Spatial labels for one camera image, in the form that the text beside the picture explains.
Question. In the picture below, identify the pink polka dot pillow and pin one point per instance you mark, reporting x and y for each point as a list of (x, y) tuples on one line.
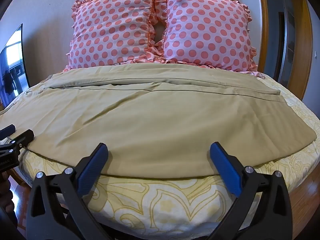
[(207, 27), (113, 27)]

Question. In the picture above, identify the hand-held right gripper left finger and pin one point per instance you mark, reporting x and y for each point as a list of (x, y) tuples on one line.
[(91, 168)]

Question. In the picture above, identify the wooden headboard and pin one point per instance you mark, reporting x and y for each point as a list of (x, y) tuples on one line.
[(260, 17)]

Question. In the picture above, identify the bed with yellow patterned sheet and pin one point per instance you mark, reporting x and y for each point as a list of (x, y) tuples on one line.
[(170, 200)]

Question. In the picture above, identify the wooden door frame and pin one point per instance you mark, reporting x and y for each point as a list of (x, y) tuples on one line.
[(301, 40)]

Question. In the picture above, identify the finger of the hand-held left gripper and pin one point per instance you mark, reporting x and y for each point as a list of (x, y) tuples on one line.
[(8, 129), (23, 137)]

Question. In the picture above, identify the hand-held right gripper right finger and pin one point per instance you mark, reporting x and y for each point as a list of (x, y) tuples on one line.
[(226, 166)]

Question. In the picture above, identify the flat screen television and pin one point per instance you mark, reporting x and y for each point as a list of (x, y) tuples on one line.
[(13, 62)]

